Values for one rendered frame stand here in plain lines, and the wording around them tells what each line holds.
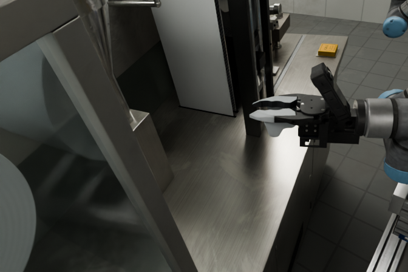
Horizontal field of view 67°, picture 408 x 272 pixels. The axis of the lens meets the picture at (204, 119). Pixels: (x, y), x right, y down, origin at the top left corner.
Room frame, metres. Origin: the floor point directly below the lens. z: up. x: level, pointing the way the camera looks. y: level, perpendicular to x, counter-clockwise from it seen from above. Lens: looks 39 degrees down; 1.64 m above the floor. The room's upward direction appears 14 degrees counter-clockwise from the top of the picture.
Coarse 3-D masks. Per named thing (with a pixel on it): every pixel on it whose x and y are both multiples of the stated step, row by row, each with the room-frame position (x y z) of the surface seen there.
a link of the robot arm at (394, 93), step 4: (384, 92) 0.54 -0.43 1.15; (388, 92) 0.53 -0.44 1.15; (392, 92) 0.52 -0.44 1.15; (396, 92) 0.52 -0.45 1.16; (400, 92) 0.51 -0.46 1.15; (404, 92) 0.49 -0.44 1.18; (380, 96) 0.54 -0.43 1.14; (384, 96) 0.53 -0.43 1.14; (388, 96) 0.52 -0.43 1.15; (392, 96) 0.51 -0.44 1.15; (396, 96) 0.50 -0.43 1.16; (400, 96) 0.49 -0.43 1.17; (404, 96) 0.48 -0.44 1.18
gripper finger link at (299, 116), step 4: (296, 112) 0.44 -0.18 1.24; (300, 112) 0.43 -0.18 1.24; (276, 116) 0.44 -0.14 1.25; (280, 116) 0.44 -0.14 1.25; (284, 116) 0.43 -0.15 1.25; (288, 116) 0.43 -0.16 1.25; (292, 116) 0.43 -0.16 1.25; (296, 116) 0.42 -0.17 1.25; (300, 116) 0.42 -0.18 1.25; (304, 116) 0.42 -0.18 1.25; (308, 116) 0.42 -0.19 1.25; (312, 116) 0.41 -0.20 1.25; (276, 120) 0.44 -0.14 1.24; (280, 120) 0.43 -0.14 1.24; (284, 120) 0.43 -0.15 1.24; (288, 120) 0.42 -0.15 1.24; (292, 120) 0.42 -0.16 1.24; (296, 120) 0.41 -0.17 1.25; (300, 120) 0.41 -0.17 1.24; (304, 120) 0.41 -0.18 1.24; (308, 120) 0.41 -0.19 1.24; (312, 120) 0.41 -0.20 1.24; (296, 124) 0.41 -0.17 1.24; (300, 124) 0.41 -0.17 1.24; (304, 124) 0.41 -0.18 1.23
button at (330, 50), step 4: (324, 44) 1.18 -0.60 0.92; (328, 44) 1.17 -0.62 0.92; (332, 44) 1.16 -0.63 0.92; (336, 44) 1.15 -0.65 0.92; (320, 48) 1.16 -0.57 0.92; (324, 48) 1.15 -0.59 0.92; (328, 48) 1.14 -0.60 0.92; (332, 48) 1.13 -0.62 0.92; (336, 48) 1.13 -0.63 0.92; (320, 52) 1.13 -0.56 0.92; (324, 52) 1.12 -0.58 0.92; (328, 52) 1.11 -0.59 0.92; (332, 52) 1.10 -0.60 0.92
